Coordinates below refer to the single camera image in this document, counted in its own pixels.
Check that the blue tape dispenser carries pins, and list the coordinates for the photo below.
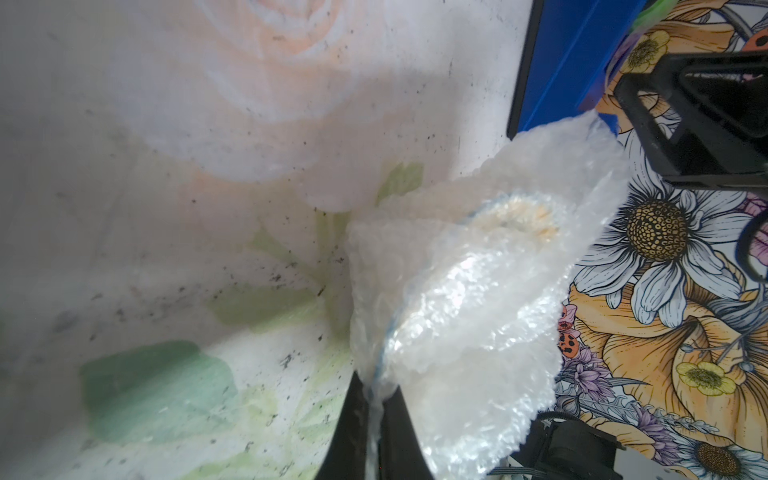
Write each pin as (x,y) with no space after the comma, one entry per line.
(566,53)

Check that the upside-down yellow blue bowl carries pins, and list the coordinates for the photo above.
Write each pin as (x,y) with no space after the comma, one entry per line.
(516,212)

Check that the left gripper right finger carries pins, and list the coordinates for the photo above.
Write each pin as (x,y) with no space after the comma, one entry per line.
(400,455)

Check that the green tape roll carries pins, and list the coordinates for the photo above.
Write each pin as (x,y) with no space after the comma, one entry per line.
(652,13)

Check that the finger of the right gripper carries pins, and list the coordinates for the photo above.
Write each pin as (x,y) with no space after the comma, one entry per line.
(720,142)

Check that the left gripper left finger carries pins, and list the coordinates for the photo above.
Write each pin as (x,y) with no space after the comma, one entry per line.
(347,451)

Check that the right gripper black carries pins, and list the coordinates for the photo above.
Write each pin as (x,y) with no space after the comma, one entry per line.
(562,446)

